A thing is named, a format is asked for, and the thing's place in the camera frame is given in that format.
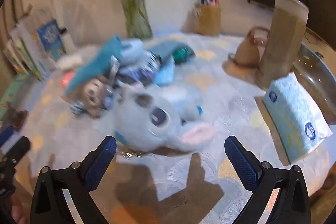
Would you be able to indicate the light blue cloth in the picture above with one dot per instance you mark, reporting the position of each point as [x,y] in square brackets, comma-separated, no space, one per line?
[165,73]

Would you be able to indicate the row of books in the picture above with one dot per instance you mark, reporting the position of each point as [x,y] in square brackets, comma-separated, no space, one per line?
[23,53]

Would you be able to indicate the blue patterned packet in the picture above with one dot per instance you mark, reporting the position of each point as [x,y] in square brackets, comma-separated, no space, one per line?
[139,69]

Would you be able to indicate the dark brown soft object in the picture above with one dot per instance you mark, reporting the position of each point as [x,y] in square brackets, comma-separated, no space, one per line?
[17,119]

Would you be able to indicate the dark blue cloth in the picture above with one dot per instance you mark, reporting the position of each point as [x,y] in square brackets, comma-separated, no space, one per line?
[162,49]

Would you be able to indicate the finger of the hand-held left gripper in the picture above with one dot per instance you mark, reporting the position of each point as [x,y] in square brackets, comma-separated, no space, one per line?
[6,134]
[19,146]

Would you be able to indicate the light blue tissue pack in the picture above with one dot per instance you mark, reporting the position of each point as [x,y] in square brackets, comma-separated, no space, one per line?
[294,113]

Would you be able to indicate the white bottle black cap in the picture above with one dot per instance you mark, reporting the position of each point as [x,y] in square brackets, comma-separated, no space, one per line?
[67,41]

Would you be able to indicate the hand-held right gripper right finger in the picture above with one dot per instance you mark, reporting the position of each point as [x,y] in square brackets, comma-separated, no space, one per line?
[240,161]

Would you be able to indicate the woven pen holder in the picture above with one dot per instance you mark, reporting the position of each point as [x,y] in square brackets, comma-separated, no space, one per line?
[207,20]

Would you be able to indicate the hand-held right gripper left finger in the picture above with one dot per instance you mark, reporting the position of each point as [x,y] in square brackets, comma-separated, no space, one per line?
[101,161]

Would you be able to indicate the grey-brown plush toy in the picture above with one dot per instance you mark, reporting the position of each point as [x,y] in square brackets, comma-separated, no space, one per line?
[93,92]

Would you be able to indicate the blue white checked ball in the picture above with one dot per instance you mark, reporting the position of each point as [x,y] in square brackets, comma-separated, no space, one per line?
[77,108]

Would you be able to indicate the glass vase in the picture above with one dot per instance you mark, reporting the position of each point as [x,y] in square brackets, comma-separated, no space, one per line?
[136,19]

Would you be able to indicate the tall beige cylinder appliance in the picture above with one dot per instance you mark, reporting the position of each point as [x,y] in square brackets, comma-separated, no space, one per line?
[283,37]

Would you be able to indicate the white plush doll teal hat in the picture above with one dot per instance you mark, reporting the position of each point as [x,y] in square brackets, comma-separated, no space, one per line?
[92,69]

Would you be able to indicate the blue plush toy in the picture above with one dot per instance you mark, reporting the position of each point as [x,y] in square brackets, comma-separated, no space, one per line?
[157,119]

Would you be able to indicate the blue picture book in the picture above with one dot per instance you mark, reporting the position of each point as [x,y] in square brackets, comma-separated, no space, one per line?
[51,39]

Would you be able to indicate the teal green soft item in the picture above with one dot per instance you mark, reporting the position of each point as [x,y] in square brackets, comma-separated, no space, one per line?
[180,55]

